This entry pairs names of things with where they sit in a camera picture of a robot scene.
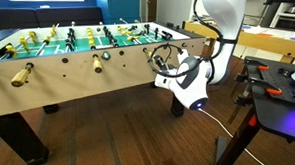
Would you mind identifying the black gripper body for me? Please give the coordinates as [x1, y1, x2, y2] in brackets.
[159, 60, 177, 78]

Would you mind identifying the yellow cylindrical handle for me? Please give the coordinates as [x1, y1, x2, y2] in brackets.
[116, 15, 153, 61]

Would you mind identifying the foosball rod with black players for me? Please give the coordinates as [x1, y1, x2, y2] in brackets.
[143, 21, 175, 42]
[98, 22, 120, 50]
[127, 18, 154, 41]
[63, 21, 79, 53]

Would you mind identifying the foosball rod with yellow players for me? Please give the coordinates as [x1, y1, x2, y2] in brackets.
[0, 29, 41, 76]
[8, 22, 64, 88]
[85, 25, 104, 75]

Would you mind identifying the narrow brown door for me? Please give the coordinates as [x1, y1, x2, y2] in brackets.
[147, 0, 160, 23]

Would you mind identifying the foosball table beige cabinet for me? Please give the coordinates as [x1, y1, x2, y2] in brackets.
[0, 18, 213, 165]

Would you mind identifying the black clamp with orange tip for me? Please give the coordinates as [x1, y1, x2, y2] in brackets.
[234, 58, 272, 84]
[233, 78, 285, 108]

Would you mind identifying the wooden table with white top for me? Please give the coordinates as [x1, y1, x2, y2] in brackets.
[183, 15, 295, 67]

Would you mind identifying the dark blue sofa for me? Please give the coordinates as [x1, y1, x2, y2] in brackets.
[0, 3, 104, 32]

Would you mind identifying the black perforated robot mounting table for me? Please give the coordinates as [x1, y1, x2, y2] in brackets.
[210, 54, 295, 165]

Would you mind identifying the white shelf rack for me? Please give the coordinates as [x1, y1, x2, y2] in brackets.
[260, 0, 295, 30]

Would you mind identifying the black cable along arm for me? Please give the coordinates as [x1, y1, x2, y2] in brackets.
[145, 0, 241, 79]

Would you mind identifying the white floor cable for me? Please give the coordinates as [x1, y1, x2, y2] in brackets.
[198, 104, 269, 165]

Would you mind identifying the small black bracket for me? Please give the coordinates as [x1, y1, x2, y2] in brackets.
[276, 66, 293, 78]

